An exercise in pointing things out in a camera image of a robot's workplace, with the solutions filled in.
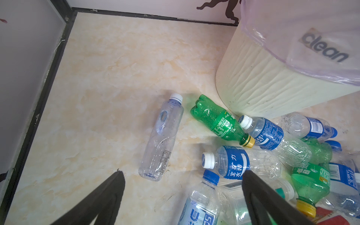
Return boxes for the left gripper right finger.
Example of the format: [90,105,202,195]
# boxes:
[242,170,312,225]

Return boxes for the red gold label bottle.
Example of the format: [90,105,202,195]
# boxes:
[312,207,360,225]

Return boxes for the small bottle blue label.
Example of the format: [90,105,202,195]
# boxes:
[321,140,360,217]

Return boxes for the clear bottle white cap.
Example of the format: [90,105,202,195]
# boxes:
[138,93,184,182]

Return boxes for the clear bottle blue cap label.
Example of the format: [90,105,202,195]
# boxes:
[280,112,338,143]

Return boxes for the clear bottle blue sweat label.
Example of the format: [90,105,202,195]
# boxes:
[238,115,312,167]

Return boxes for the white ribbed waste bin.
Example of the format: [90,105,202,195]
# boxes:
[215,26,360,119]

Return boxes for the green bottle near bin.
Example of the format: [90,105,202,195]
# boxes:
[190,94,255,148]

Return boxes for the clear square bottle green band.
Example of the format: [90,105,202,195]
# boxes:
[217,178,295,225]

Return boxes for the large clear bottle blue label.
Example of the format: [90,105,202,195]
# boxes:
[178,169,221,225]

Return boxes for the clear bottle blue chinese label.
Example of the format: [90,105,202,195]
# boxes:
[202,146,281,182]

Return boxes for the green bottle yellow cap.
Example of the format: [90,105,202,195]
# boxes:
[291,138,332,218]

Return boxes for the pink plastic bin liner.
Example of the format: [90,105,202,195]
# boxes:
[241,1,360,86]

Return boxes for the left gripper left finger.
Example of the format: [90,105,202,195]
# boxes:
[53,171,126,225]

